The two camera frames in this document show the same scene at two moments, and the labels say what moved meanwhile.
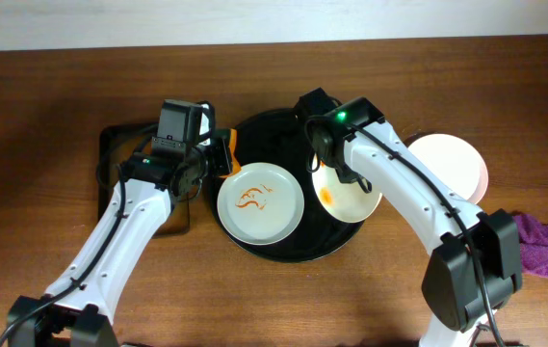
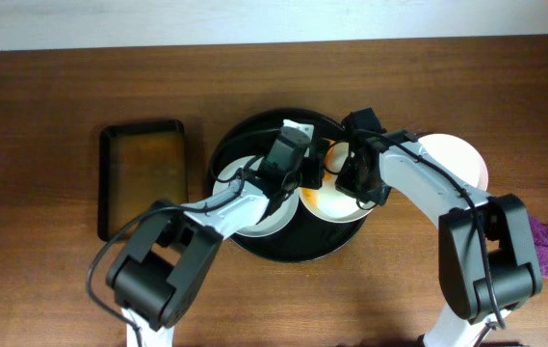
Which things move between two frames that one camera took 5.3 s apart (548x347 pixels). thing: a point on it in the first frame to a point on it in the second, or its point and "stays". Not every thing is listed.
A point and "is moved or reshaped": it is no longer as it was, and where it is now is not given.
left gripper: (225, 154) to (313, 164)
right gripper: (347, 173) to (352, 178)
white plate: (348, 201) is moved or reshaped
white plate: (455, 162) stays
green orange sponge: (229, 136) is moved or reshaped
